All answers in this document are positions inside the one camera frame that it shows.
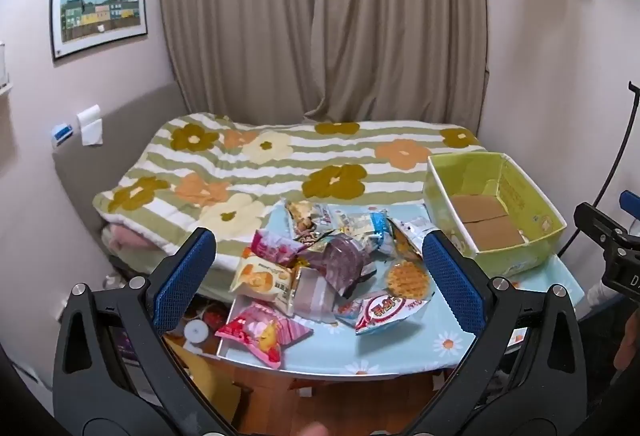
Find clear packet with round waffle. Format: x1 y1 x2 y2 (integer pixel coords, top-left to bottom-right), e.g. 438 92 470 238
384 256 438 314

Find clear packet of pink cake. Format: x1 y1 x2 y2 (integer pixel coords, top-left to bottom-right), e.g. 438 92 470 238
289 266 343 328

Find grey headboard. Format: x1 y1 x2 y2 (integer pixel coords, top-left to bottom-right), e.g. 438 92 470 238
52 80 193 277

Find blue and white wall fixture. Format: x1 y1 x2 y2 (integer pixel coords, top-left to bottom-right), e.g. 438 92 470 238
51 122 77 150

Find yellow-green cardboard box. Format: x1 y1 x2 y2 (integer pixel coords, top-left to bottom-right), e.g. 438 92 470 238
422 152 568 274

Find white round disc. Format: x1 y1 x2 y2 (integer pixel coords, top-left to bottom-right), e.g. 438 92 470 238
182 318 212 348

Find yellow object under table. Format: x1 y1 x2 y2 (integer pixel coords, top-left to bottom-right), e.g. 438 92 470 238
164 341 241 424

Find cream and blue snack packet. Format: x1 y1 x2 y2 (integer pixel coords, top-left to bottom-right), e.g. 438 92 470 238
332 210 381 244

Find silver snack packet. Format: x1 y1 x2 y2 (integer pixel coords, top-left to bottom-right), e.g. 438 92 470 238
395 217 442 263

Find black cable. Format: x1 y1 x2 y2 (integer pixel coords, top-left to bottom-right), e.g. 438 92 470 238
557 82 640 259

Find beige curtain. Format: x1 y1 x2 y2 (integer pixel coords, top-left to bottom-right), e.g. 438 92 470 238
157 0 490 137

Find green striped floral blanket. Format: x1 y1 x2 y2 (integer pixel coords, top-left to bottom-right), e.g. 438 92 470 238
92 114 488 269

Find small pink snack packet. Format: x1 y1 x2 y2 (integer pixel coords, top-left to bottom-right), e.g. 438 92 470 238
249 229 302 267

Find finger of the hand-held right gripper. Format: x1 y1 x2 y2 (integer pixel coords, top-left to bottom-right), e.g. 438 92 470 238
573 202 632 244
619 191 640 221

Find yellow bread snack packet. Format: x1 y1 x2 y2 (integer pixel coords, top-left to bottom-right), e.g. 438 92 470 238
229 255 296 313

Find blue and white snack packet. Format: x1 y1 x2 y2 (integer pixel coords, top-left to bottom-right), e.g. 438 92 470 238
369 210 398 257

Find purple snack packet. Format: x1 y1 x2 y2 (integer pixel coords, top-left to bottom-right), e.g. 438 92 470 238
299 235 378 299

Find large pink snack packet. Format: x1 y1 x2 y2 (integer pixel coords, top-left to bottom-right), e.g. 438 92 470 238
215 302 315 371

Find white wall shelf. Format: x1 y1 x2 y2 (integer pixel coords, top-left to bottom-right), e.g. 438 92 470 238
0 40 12 94

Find person's right hand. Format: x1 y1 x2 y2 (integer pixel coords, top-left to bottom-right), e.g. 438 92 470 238
614 311 640 369

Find framed picture of houses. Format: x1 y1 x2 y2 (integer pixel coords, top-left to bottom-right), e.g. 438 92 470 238
49 0 149 62

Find light green bedding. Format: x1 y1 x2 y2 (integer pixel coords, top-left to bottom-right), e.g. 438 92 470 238
112 243 241 304

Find pink cloth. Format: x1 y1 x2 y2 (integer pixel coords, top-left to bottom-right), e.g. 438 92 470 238
101 225 158 253

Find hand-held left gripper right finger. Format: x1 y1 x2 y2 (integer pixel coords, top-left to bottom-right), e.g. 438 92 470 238
405 228 588 436

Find brown cracker snack packet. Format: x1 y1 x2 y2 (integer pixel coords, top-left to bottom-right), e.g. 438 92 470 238
284 200 341 247

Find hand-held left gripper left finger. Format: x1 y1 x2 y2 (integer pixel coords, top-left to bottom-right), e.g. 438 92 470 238
52 227 236 436

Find red and white waffle packet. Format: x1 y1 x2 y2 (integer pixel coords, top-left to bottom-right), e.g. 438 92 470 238
354 291 432 338

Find small light blue snack packet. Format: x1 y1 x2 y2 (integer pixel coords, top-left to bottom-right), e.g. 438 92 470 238
332 300 367 324

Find white paper on wall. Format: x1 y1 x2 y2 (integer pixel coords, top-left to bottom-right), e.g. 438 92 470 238
76 104 105 147

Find blue daisy tablecloth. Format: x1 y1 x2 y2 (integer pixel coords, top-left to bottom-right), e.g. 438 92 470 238
217 203 586 377

